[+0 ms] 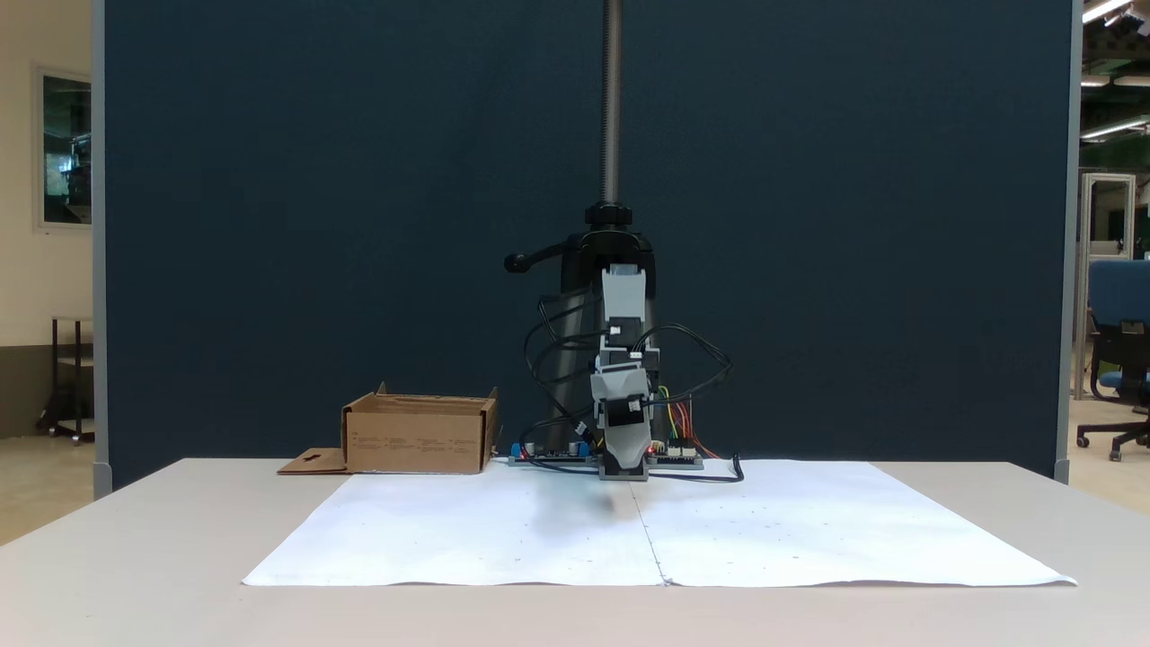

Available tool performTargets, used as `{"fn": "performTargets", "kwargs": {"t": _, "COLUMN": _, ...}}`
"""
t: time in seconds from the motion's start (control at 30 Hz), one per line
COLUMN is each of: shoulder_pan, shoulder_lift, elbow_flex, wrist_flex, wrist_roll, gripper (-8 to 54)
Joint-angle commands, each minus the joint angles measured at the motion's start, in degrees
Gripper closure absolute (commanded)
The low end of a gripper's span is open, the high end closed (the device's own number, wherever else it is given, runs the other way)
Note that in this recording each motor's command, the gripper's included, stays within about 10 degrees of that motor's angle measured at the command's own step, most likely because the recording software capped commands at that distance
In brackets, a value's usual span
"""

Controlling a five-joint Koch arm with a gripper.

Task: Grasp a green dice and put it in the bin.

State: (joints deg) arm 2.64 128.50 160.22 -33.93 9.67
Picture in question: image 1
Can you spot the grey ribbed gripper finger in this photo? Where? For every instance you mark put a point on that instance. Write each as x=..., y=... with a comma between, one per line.
x=629, y=449

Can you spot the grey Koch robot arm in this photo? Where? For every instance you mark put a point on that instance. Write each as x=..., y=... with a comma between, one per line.
x=623, y=292

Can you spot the blue circuit board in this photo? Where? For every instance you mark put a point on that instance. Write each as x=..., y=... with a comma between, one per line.
x=548, y=456

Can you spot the white paper sheet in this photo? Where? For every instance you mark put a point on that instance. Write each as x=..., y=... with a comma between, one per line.
x=467, y=530
x=853, y=530

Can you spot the brown cardboard box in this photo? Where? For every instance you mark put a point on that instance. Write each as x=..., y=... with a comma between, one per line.
x=413, y=440

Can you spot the dark blue partition panel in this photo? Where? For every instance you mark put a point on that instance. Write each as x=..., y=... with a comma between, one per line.
x=314, y=225

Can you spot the blue office chair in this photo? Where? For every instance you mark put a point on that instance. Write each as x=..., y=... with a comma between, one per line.
x=1119, y=296

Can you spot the fluorescent ceiling light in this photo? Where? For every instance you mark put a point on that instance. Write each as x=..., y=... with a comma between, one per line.
x=1105, y=9
x=1114, y=128

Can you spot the black shelf cart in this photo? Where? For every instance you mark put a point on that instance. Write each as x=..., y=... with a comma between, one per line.
x=56, y=377

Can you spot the black camera tripod stand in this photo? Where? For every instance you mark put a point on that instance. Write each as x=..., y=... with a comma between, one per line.
x=611, y=108

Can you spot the framed wall window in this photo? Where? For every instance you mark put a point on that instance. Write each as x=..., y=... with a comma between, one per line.
x=67, y=148

